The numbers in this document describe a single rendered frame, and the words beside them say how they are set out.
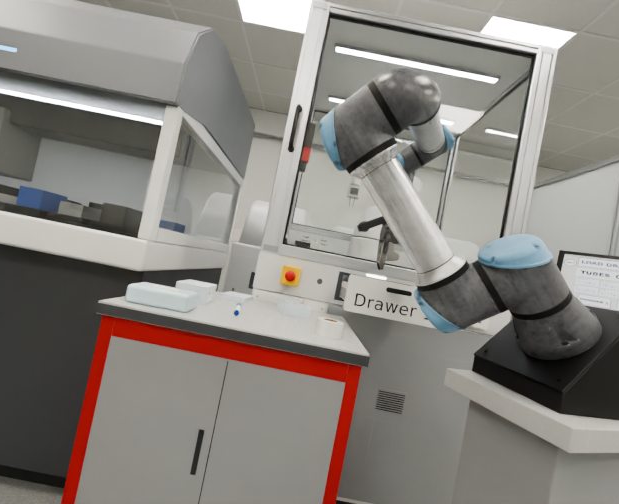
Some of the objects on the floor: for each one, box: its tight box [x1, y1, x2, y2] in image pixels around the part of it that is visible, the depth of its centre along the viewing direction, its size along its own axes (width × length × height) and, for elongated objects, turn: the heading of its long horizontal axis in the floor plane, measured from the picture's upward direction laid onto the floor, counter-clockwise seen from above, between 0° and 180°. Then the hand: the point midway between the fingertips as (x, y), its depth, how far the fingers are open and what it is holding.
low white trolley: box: [61, 287, 370, 504], centre depth 107 cm, size 58×62×76 cm
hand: (378, 265), depth 117 cm, fingers open, 3 cm apart
